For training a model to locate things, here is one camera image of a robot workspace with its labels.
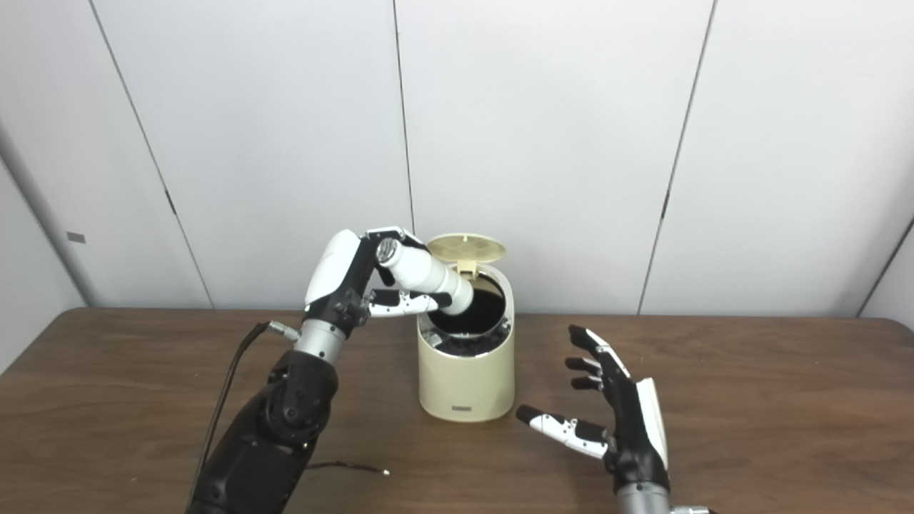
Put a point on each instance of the small white plastic bottle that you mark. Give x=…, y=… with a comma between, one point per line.
x=425, y=275

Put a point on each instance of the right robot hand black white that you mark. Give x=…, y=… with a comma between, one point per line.
x=635, y=428

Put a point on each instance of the black bin liner bag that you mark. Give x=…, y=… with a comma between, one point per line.
x=485, y=314

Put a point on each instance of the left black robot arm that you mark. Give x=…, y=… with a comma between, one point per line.
x=278, y=421

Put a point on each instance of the cream-colored bin body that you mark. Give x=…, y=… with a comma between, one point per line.
x=468, y=385

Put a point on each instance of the round cream bin lid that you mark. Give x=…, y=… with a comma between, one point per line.
x=468, y=248

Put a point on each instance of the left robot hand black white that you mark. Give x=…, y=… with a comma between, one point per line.
x=335, y=275

